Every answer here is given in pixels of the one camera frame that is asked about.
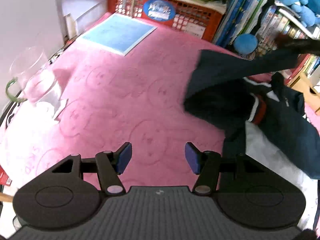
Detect navy white zip jacket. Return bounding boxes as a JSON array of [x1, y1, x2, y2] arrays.
[[183, 40, 319, 179]]

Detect pink bunny print towel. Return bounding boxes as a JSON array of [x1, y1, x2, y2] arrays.
[[0, 12, 320, 230]]

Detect clear glass water pitcher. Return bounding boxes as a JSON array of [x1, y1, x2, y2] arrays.
[[5, 46, 62, 105]]

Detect wooden drawer organizer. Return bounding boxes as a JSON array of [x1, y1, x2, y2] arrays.
[[290, 72, 320, 115]]

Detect blue plush ball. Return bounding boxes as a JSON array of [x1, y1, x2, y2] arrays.
[[233, 34, 258, 55]]

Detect blue printed paper sheet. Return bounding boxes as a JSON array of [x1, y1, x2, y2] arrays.
[[80, 14, 157, 56]]

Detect white paper boxes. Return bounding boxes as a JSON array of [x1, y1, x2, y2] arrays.
[[62, 0, 107, 39]]

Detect row of upright books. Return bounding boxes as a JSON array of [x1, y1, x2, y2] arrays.
[[212, 0, 320, 81]]

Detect red plastic crate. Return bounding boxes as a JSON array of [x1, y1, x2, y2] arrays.
[[107, 0, 226, 42]]

